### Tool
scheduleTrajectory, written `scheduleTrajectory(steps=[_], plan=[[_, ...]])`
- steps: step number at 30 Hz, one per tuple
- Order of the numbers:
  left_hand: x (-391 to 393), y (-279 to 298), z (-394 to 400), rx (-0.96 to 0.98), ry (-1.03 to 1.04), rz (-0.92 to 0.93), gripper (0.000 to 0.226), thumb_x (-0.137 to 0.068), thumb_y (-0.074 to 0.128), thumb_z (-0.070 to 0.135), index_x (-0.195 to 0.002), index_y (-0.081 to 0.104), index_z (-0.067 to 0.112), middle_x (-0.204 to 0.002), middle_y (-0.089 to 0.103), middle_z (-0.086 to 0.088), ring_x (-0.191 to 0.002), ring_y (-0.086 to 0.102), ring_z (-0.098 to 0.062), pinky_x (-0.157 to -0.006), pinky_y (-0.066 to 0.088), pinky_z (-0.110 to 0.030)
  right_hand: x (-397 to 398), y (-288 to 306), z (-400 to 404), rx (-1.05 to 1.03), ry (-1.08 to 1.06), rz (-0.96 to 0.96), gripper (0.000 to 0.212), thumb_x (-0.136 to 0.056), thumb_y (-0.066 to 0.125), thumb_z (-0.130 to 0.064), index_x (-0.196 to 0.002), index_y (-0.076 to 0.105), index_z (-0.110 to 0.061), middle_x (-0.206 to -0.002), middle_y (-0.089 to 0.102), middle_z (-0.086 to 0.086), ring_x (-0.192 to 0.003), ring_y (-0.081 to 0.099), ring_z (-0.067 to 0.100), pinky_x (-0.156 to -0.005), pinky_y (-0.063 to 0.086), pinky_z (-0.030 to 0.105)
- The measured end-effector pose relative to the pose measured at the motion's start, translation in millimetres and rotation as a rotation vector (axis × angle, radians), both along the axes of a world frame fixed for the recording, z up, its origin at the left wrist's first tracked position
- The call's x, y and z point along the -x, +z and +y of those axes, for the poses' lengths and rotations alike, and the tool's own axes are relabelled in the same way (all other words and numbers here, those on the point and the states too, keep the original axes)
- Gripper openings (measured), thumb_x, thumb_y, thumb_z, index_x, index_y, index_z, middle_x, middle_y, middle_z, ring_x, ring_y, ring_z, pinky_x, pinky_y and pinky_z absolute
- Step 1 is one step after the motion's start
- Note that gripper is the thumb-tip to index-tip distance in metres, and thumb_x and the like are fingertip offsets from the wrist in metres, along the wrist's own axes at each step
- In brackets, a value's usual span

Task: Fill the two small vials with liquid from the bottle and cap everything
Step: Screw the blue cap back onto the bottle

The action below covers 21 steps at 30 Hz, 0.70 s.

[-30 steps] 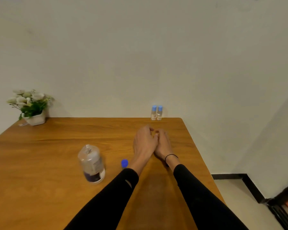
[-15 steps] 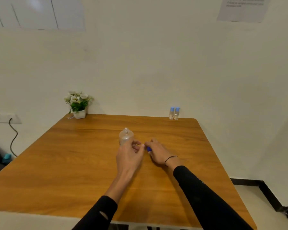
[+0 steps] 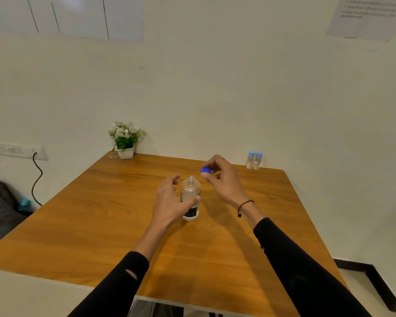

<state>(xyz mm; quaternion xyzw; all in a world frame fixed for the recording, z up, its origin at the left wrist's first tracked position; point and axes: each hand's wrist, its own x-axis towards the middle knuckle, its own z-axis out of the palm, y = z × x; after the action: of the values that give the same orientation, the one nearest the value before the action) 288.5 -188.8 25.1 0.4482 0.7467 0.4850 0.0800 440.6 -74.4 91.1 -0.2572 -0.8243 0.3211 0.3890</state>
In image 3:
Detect person's left hand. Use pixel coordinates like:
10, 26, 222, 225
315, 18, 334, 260
150, 174, 201, 230

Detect person's right hand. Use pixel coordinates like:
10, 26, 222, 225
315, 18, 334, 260
201, 155, 250, 210

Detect large clear bottle blue label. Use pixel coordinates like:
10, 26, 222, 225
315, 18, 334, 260
180, 176, 202, 221

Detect person's right forearm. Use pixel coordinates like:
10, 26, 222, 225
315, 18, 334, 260
239, 199, 372, 317

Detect person's left forearm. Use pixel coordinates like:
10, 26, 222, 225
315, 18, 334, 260
67, 221, 172, 317

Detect black wrist band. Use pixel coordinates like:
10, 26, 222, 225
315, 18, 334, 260
237, 199, 255, 218

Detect white flowers in white pot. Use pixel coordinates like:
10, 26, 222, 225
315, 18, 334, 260
107, 120, 147, 160

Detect grey trousers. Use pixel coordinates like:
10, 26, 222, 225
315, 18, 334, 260
128, 299, 185, 317

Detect grey backpack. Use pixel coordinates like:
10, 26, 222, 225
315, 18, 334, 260
0, 177, 29, 250

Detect white paper sheet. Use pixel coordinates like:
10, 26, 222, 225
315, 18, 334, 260
326, 0, 396, 42

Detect black power cable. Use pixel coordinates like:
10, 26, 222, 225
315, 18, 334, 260
31, 152, 44, 207

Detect white wall socket panel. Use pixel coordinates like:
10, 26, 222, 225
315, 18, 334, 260
0, 142, 49, 161

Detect black door frame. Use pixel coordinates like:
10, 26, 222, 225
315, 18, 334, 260
333, 259, 396, 316

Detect white panelled wall board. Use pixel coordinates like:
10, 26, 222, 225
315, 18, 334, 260
0, 0, 145, 42

